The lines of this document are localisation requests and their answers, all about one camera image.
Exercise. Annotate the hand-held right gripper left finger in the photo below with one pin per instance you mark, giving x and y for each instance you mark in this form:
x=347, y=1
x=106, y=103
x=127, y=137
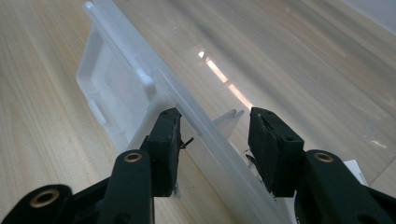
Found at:
x=165, y=149

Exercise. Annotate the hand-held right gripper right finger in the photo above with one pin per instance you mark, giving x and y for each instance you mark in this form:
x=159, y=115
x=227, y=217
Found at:
x=275, y=149

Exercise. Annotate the clear plastic storage box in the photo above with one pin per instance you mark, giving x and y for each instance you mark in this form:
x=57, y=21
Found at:
x=124, y=77

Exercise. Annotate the small white printed cube box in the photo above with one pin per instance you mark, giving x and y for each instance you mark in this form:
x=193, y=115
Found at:
x=355, y=170

